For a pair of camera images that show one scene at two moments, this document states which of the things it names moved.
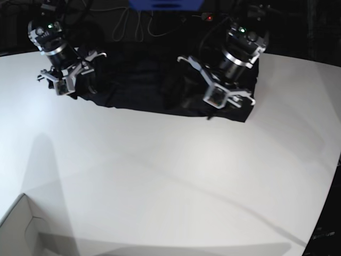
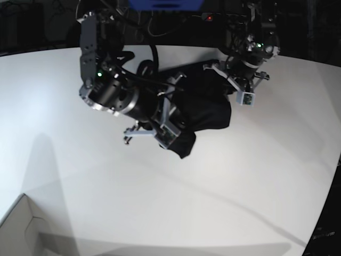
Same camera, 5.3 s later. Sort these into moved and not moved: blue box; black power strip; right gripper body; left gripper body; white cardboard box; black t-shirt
Moved: left gripper body; black t-shirt
Not moved: black power strip; blue box; right gripper body; white cardboard box
